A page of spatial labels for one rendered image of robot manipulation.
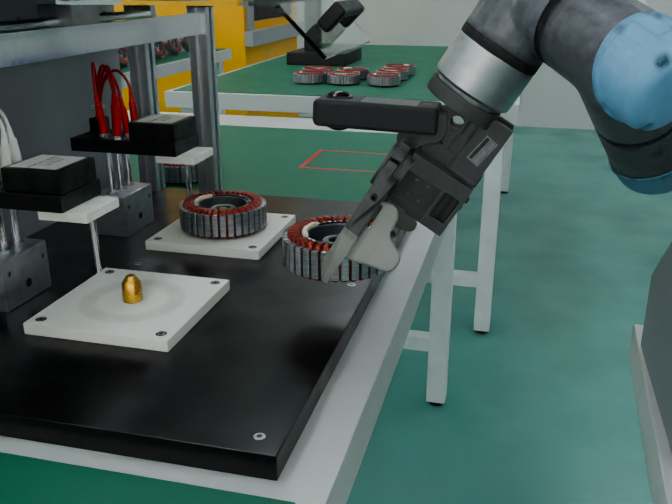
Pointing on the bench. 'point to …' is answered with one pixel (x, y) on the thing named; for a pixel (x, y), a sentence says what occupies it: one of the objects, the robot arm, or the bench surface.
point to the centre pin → (131, 289)
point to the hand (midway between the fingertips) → (336, 251)
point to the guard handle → (348, 11)
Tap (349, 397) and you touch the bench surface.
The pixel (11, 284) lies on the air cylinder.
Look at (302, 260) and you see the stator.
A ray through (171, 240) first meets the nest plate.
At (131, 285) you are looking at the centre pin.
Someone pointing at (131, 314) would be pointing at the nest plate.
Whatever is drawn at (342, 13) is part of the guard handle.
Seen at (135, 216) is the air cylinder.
